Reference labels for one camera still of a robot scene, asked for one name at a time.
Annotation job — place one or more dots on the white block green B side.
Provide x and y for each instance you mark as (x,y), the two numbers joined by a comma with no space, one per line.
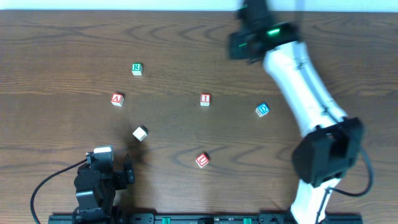
(140,133)

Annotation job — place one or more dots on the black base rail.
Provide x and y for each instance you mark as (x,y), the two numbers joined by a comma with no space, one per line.
(262,218)

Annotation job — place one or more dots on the red letter U block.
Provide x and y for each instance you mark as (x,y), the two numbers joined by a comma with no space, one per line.
(202,160)

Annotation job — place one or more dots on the red letter I block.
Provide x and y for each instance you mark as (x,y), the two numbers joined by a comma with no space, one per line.
(205,99)

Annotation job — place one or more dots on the red letter A block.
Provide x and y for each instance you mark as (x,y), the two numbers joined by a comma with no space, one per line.
(117,99)

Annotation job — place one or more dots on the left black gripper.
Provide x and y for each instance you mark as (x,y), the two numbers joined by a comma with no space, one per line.
(121,178)

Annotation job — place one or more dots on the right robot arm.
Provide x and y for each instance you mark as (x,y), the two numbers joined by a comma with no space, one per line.
(330,139)

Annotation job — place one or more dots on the green letter R block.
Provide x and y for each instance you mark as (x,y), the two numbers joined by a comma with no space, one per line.
(137,69)

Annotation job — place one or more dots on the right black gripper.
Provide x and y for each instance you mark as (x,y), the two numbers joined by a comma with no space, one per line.
(237,45)

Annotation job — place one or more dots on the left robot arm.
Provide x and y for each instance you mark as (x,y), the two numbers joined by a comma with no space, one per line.
(96,185)

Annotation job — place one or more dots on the blue letter D block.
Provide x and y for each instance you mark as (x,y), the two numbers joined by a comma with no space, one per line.
(262,110)

